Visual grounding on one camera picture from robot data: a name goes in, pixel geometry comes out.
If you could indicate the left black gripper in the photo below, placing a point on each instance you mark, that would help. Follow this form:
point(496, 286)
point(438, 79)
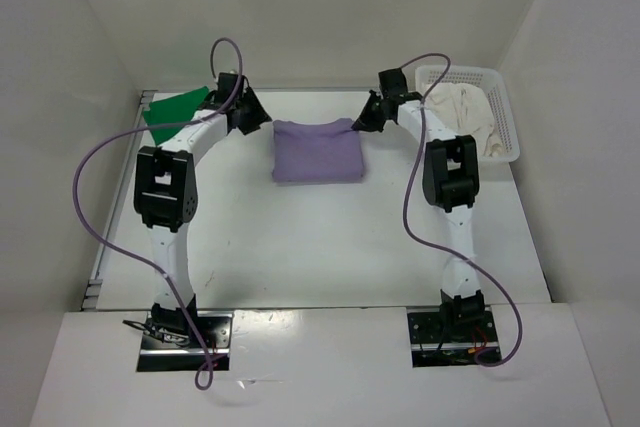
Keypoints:
point(259, 114)

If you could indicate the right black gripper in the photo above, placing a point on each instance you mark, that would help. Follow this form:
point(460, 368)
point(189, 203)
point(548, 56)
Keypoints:
point(365, 121)

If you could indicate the purple t shirt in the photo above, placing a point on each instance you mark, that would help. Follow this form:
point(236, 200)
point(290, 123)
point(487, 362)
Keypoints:
point(317, 153)

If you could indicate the green t shirt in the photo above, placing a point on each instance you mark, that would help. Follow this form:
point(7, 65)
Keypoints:
point(176, 109)

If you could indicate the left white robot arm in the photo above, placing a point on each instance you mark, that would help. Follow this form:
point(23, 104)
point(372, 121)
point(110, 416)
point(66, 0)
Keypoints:
point(166, 196)

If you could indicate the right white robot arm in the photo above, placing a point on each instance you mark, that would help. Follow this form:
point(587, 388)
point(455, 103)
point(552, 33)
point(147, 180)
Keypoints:
point(450, 184)

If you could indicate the white cloth in basket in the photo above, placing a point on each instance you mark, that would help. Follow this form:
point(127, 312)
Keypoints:
point(465, 109)

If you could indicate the white plastic basket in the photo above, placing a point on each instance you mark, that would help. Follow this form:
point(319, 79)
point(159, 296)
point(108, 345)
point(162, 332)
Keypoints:
point(492, 84)

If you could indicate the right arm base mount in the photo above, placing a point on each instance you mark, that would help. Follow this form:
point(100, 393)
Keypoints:
point(433, 345)

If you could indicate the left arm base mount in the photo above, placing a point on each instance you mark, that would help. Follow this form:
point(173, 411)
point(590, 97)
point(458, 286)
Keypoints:
point(163, 350)

